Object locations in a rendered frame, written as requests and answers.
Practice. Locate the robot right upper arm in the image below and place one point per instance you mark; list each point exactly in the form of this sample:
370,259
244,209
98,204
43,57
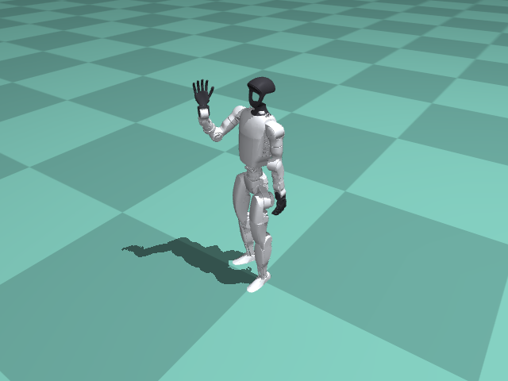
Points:
228,124

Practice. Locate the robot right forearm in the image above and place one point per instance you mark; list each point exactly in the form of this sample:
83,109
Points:
208,126

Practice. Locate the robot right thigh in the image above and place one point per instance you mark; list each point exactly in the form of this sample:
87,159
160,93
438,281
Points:
241,200

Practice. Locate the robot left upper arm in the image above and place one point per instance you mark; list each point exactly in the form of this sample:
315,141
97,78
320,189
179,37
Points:
275,133

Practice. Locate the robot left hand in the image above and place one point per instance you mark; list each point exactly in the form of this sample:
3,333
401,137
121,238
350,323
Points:
281,204

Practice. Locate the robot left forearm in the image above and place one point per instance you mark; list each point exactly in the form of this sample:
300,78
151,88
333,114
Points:
278,181

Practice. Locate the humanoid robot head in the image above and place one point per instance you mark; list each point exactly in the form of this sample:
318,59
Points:
261,86

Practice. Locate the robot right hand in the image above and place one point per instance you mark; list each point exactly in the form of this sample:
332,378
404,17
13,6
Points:
202,97

